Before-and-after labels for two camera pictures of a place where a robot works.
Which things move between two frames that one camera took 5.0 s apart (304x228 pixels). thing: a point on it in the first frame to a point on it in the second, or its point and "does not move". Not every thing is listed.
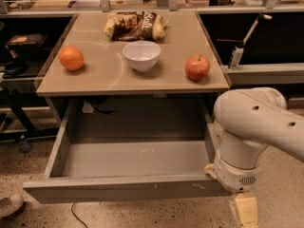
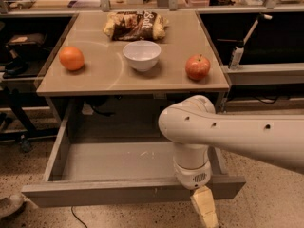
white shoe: (10, 204) does not move
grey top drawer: (93, 169) does not move
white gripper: (235, 179) to (191, 176)
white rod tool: (259, 18) does not move
